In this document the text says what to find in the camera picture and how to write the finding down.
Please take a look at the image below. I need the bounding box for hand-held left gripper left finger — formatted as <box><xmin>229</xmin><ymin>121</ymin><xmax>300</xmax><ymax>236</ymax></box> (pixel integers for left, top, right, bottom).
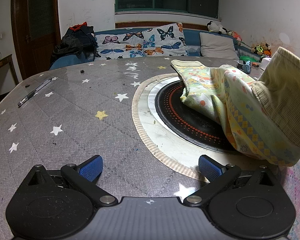
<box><xmin>21</xmin><ymin>155</ymin><xmax>118</xmax><ymax>207</ymax></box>

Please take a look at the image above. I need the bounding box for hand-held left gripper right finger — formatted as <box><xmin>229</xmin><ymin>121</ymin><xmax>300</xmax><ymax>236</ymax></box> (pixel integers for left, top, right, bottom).
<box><xmin>184</xmin><ymin>154</ymin><xmax>282</xmax><ymax>208</ymax></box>

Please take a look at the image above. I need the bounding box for yellow patterned child garment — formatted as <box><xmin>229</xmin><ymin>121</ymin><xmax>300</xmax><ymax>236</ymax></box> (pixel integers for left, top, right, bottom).
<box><xmin>170</xmin><ymin>46</ymin><xmax>300</xmax><ymax>168</ymax></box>

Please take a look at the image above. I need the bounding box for pile of black clothes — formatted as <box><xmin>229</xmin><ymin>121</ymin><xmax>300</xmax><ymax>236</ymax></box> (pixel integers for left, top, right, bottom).
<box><xmin>51</xmin><ymin>25</ymin><xmax>98</xmax><ymax>63</ymax></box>

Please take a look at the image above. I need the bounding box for grey star tablecloth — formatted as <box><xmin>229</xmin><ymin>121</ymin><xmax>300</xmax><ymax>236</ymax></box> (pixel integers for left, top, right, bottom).
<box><xmin>0</xmin><ymin>56</ymin><xmax>300</xmax><ymax>233</ymax></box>

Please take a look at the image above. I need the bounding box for round black induction cooktop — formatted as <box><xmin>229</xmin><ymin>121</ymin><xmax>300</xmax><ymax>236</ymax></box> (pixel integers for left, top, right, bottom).
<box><xmin>147</xmin><ymin>79</ymin><xmax>243</xmax><ymax>155</ymax></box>

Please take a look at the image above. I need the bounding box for black clear pen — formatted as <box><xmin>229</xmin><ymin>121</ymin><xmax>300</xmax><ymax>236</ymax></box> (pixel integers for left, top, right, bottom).
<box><xmin>17</xmin><ymin>77</ymin><xmax>53</xmax><ymax>107</ymax></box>

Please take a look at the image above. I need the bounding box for white box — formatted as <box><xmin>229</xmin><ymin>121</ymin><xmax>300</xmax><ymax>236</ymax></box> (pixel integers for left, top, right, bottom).
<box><xmin>260</xmin><ymin>57</ymin><xmax>273</xmax><ymax>70</ymax></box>

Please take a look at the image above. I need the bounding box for grey pillow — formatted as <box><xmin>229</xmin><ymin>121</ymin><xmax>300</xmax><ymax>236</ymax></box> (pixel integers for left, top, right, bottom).
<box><xmin>199</xmin><ymin>32</ymin><xmax>239</xmax><ymax>60</ymax></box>

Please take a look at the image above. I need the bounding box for butterfly print pillow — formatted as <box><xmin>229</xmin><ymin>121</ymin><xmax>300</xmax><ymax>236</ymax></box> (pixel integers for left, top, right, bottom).
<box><xmin>94</xmin><ymin>22</ymin><xmax>188</xmax><ymax>61</ymax></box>

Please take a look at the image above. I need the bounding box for blue sofa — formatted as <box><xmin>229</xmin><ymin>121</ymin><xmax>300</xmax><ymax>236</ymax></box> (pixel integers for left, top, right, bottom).
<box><xmin>49</xmin><ymin>27</ymin><xmax>260</xmax><ymax>70</ymax></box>

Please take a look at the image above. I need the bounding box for orange plush toy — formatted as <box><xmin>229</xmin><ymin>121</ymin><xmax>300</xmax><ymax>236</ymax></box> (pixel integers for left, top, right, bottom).
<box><xmin>226</xmin><ymin>29</ymin><xmax>242</xmax><ymax>42</ymax></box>

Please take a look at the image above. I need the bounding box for wooden side table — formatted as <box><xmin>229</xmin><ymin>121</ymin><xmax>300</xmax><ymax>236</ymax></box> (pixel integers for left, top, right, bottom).
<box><xmin>0</xmin><ymin>54</ymin><xmax>19</xmax><ymax>108</ymax></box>

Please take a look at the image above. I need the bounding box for black white plush toy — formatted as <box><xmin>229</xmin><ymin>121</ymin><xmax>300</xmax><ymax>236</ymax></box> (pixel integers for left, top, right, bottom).
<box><xmin>206</xmin><ymin>21</ymin><xmax>228</xmax><ymax>34</ymax></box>

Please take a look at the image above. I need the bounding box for red cloth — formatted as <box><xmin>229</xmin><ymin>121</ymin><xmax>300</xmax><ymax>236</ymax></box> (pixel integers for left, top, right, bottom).
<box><xmin>69</xmin><ymin>22</ymin><xmax>88</xmax><ymax>32</ymax></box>

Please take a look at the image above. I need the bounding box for dark wooden door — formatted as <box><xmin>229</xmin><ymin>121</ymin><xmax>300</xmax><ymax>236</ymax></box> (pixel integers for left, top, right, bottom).
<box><xmin>11</xmin><ymin>0</ymin><xmax>62</xmax><ymax>80</ymax></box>

